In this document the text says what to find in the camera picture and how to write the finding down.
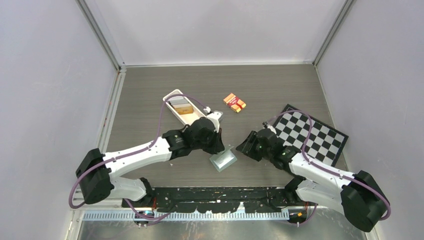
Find black white chessboard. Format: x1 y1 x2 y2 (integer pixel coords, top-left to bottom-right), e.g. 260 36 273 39
273 104 349 167

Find aluminium frame rail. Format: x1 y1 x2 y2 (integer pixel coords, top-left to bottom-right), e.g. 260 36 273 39
70 185 372 223

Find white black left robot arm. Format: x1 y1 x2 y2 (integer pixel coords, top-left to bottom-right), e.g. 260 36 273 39
68 116 225 209

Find red orange small box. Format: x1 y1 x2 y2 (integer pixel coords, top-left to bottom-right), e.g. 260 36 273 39
223 93 247 113

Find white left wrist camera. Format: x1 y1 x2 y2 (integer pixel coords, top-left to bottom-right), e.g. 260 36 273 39
203 106 224 133

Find mint green card holder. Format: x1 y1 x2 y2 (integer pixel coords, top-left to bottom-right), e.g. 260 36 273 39
209 145 237 172

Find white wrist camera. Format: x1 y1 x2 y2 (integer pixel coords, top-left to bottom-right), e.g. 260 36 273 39
203 106 224 133
262 121 277 135

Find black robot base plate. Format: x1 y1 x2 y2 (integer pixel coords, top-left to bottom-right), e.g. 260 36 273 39
131 186 312 214

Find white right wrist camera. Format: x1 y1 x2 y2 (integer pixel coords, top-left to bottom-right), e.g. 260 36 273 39
262 121 277 135

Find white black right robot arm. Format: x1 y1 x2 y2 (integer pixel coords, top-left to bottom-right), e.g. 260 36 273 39
236 128 390 233

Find grey credit card stack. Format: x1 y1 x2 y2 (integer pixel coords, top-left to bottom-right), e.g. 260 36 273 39
167 95 189 107

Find white rectangular plastic tray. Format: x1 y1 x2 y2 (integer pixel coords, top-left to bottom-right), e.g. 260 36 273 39
162 89 206 126

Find gold credit card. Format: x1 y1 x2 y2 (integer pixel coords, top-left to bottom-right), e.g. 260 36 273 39
173 104 194 115

